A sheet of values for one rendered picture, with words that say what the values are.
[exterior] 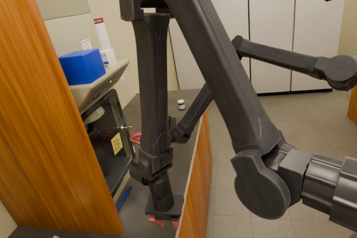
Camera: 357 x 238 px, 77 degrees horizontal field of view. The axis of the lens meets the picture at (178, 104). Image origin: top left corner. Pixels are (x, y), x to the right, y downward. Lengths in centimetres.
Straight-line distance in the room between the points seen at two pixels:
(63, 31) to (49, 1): 9
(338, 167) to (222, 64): 20
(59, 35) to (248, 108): 67
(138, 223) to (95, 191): 24
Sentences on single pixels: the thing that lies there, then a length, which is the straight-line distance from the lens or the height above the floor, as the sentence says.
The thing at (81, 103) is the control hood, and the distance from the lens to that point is 77.
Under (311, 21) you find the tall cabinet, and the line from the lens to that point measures 388.
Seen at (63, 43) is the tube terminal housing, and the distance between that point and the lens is 85.
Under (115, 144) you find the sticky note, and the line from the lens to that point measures 105.
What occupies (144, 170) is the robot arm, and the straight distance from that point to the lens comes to 56.
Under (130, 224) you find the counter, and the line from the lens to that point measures 101.
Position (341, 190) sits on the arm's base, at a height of 148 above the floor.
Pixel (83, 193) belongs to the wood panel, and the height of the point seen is 115.
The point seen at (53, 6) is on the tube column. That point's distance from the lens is 86.
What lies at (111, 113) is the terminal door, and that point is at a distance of 102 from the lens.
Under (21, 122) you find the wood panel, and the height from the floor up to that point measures 144.
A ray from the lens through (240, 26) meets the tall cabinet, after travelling 371.
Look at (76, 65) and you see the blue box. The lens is 75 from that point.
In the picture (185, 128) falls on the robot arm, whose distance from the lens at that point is 94.
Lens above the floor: 170
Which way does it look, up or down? 24 degrees down
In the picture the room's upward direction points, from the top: 10 degrees counter-clockwise
